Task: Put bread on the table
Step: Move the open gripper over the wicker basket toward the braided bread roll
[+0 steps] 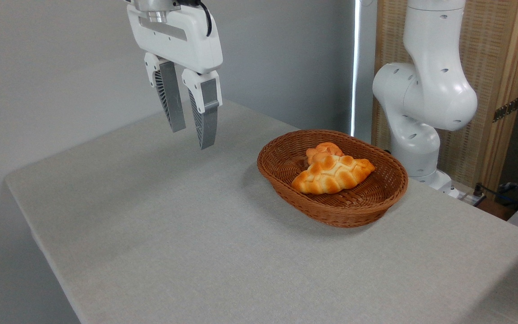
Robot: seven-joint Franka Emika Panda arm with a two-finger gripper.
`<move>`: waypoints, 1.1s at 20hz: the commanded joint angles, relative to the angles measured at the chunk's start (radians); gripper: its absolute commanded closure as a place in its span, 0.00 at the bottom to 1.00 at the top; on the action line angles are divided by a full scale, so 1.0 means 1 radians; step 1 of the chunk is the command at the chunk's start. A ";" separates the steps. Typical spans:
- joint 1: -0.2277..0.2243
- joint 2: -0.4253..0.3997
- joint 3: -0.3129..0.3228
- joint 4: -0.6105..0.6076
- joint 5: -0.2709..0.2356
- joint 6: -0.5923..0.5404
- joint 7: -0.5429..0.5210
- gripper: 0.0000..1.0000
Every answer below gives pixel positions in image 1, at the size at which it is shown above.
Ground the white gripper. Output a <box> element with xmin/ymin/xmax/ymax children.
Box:
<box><xmin>126</xmin><ymin>0</ymin><xmax>223</xmax><ymax>150</ymax></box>

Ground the long braided bread loaf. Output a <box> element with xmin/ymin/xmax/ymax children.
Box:
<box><xmin>291</xmin><ymin>154</ymin><xmax>375</xmax><ymax>195</ymax></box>

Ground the round knotted bread roll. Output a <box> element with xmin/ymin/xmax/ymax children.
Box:
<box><xmin>305</xmin><ymin>142</ymin><xmax>344</xmax><ymax>165</ymax></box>

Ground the grey tablecloth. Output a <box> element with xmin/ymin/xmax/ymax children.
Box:
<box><xmin>5</xmin><ymin>95</ymin><xmax>518</xmax><ymax>324</ymax></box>

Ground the brown wicker basket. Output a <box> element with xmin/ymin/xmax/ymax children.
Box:
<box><xmin>257</xmin><ymin>130</ymin><xmax>409</xmax><ymax>228</ymax></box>

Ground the white power strip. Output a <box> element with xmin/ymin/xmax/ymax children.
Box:
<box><xmin>458</xmin><ymin>188</ymin><xmax>487</xmax><ymax>207</ymax></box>

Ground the wooden woven folding screen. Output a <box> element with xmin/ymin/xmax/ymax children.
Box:
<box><xmin>371</xmin><ymin>0</ymin><xmax>518</xmax><ymax>194</ymax></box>

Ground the metal screen hinge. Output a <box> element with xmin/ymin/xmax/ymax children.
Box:
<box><xmin>493</xmin><ymin>97</ymin><xmax>518</xmax><ymax>123</ymax></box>

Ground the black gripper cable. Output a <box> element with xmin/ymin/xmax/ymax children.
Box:
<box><xmin>179</xmin><ymin>0</ymin><xmax>213</xmax><ymax>37</ymax></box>

